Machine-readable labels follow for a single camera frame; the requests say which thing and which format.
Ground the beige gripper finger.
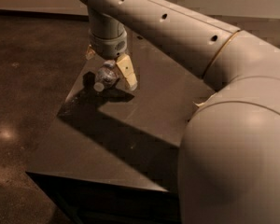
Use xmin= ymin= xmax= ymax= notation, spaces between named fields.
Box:
xmin=116 ymin=54 xmax=138 ymax=91
xmin=85 ymin=45 xmax=96 ymax=61

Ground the clear water bottle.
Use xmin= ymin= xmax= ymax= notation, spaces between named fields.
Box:
xmin=93 ymin=60 xmax=119 ymax=92

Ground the brown sea salt snack bag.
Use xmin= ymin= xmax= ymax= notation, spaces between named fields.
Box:
xmin=193 ymin=93 xmax=216 ymax=108

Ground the dark table cabinet base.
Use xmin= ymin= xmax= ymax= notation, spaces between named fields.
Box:
xmin=27 ymin=172 xmax=181 ymax=224

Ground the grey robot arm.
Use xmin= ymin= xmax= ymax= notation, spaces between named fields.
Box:
xmin=80 ymin=0 xmax=280 ymax=224

